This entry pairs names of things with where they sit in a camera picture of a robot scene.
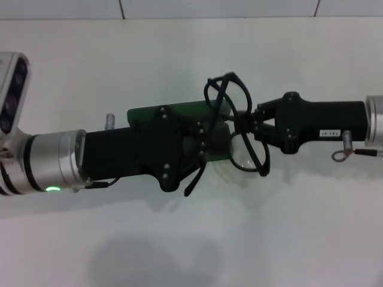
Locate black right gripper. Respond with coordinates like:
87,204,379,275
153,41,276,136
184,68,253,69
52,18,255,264
238,90,368,155

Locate black glasses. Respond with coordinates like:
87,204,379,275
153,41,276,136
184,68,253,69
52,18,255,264
184,71,270,197

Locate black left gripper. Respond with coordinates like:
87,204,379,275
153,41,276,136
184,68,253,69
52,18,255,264
80,106,211,193

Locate left gripper connector cable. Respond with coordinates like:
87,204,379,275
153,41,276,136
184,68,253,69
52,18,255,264
85,112,121,190

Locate green glasses case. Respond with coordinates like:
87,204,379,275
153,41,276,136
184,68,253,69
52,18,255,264
126,100,237,164

